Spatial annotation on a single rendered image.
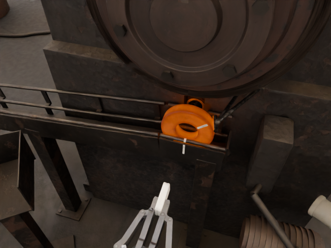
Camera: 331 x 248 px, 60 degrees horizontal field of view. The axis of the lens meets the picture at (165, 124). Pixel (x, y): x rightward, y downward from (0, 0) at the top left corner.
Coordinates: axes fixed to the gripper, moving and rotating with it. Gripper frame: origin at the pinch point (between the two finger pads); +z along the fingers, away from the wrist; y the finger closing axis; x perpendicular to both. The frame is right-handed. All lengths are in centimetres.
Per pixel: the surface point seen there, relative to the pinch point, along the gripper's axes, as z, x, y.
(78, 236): 4, -75, -46
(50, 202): 15, -76, -68
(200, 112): 24.7, 3.8, 3.1
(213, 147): 21.0, -5.2, 8.2
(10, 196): -5.4, -13.6, -44.2
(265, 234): 7.7, -22.5, 27.5
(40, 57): 131, -86, -152
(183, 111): 23.5, 4.4, -1.2
